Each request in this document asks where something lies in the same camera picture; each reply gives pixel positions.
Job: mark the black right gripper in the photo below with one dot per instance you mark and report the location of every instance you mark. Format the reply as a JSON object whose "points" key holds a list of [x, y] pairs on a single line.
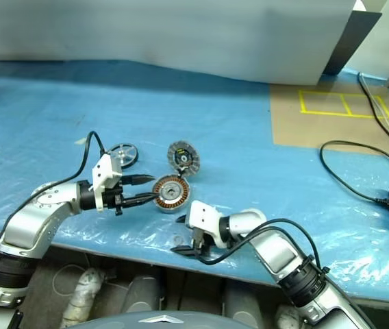
{"points": [[203, 241]]}

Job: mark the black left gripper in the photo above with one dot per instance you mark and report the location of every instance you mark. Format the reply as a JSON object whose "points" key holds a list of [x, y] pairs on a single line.
{"points": [[113, 198]]}

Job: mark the round motor housing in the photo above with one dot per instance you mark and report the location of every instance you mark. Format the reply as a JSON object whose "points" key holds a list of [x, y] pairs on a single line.
{"points": [[171, 193]]}

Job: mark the silver spoked rotor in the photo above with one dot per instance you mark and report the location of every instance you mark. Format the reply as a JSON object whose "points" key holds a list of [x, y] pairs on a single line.
{"points": [[123, 154]]}

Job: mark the round grey motor lid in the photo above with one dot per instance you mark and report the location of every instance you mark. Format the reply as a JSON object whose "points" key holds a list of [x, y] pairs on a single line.
{"points": [[182, 158]]}

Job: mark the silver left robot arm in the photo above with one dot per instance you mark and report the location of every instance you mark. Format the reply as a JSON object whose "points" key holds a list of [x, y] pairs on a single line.
{"points": [[26, 222]]}

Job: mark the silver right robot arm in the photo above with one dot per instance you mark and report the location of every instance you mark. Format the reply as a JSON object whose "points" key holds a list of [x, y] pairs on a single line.
{"points": [[273, 250]]}

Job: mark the dark rounded shape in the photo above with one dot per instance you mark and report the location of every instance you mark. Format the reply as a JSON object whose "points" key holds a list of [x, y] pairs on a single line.
{"points": [[143, 294]]}

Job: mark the small white paper scrap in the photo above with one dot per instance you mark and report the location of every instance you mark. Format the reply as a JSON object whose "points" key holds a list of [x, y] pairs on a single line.
{"points": [[78, 141]]}

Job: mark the grey robot torso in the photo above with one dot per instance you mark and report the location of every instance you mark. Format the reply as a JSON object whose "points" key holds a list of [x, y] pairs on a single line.
{"points": [[167, 320]]}

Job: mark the blue plastic table sheet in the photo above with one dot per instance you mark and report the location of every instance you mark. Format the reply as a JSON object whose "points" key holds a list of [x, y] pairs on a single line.
{"points": [[215, 113]]}

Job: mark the white wrapped bundle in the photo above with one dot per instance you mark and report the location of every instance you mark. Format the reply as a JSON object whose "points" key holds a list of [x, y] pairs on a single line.
{"points": [[288, 318], [83, 294]]}

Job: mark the brown cardboard sheet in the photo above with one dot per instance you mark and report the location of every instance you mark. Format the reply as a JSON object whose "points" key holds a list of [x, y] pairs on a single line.
{"points": [[290, 127]]}

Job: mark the white backdrop board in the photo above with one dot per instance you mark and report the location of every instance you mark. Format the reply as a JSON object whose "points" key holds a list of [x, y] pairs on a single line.
{"points": [[146, 27]]}

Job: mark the yellow tape rectangle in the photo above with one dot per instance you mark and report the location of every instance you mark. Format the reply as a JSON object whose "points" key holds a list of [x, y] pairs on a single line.
{"points": [[335, 114]]}

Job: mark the dark grey upright panel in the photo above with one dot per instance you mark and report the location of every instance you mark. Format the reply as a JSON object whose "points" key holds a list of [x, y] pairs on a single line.
{"points": [[352, 41]]}

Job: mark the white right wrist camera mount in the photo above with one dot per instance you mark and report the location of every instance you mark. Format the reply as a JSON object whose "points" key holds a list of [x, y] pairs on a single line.
{"points": [[201, 214]]}

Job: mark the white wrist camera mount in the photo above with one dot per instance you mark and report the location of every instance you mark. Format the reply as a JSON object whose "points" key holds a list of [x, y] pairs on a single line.
{"points": [[201, 214], [103, 169]]}

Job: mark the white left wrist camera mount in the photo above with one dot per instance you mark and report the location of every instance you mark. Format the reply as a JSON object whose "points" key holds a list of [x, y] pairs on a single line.
{"points": [[103, 169]]}

